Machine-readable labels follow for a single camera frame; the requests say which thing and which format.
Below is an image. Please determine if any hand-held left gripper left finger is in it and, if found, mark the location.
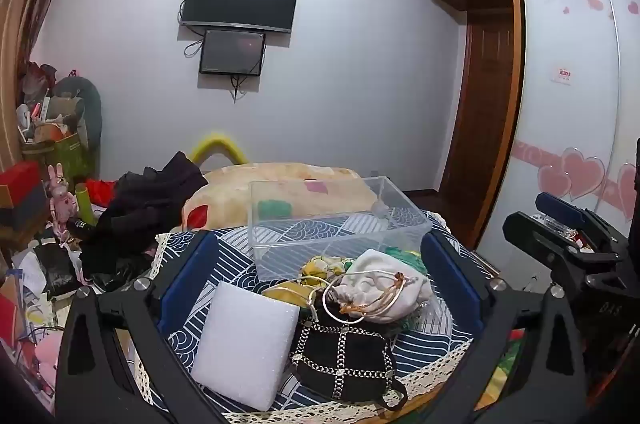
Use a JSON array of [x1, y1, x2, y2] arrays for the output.
[[54, 229, 227, 424]]

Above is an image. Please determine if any black plastic bag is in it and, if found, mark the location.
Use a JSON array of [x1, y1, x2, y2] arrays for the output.
[[34, 241, 83, 300]]

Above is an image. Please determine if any blue white patterned tablecloth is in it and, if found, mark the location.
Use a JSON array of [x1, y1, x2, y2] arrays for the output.
[[127, 209, 501, 417]]

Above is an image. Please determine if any yellow foam tube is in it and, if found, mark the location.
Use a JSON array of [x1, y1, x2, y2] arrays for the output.
[[189, 131, 249, 166]]

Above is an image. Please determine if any black clothing pile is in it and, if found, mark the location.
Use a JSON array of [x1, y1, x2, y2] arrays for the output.
[[79, 150, 208, 282]]

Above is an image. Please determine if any brown wooden door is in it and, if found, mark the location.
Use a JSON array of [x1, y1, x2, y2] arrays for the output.
[[439, 12, 516, 192]]

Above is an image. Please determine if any small wall monitor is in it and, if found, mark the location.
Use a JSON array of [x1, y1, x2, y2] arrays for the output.
[[199, 29, 267, 78]]

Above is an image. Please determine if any yellow patterned cloth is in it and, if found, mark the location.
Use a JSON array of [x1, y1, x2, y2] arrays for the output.
[[262, 255, 358, 305]]

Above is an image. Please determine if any grey green cushion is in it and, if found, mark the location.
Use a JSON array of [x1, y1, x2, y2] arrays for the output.
[[52, 77, 104, 155]]

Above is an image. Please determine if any green cardboard box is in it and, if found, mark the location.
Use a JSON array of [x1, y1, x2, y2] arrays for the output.
[[54, 131, 91, 177]]

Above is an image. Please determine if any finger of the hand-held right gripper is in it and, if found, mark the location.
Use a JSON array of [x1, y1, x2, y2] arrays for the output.
[[534, 191, 591, 232], [502, 211, 622, 279]]

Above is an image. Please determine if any yellow floral blanket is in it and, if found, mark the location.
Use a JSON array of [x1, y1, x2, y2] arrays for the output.
[[181, 161, 381, 232]]

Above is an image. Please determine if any white drawstring bag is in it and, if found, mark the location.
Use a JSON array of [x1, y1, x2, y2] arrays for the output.
[[322, 249, 434, 325]]

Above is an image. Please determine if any black chain-trimmed pouch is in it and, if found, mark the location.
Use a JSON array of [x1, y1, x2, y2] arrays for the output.
[[289, 317, 408, 411]]

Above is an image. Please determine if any clear plastic storage box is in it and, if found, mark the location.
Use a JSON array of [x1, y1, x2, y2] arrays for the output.
[[248, 175, 434, 282]]

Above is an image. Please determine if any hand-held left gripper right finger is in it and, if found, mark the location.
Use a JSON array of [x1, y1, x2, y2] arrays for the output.
[[420, 228, 588, 424]]

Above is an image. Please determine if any green cloth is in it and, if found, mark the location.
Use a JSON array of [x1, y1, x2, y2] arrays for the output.
[[384, 247, 426, 275]]

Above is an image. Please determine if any pink bunny toy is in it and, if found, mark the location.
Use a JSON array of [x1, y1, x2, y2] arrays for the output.
[[46, 163, 80, 240]]

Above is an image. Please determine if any green cylinder bottle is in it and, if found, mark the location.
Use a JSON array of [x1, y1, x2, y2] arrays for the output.
[[74, 184, 96, 222]]

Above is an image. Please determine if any red box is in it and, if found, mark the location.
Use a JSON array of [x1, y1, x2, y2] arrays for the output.
[[0, 161, 45, 207]]

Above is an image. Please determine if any white heart-print sliding door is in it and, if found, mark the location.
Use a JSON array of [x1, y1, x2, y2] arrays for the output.
[[475, 0, 640, 285]]

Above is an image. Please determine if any white foam block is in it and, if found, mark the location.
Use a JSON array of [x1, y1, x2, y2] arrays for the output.
[[190, 281, 301, 411]]

